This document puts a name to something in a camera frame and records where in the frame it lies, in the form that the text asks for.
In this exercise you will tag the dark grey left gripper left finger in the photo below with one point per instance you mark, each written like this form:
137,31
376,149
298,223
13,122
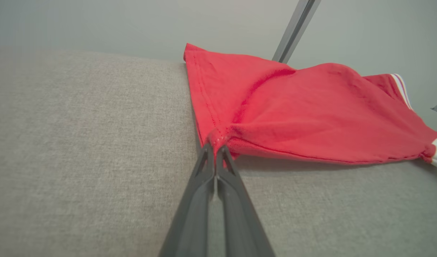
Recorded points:
193,214

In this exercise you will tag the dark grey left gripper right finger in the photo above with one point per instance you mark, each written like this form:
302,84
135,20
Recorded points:
240,221

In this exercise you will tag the red and white t-shirt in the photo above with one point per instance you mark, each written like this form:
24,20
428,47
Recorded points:
293,114

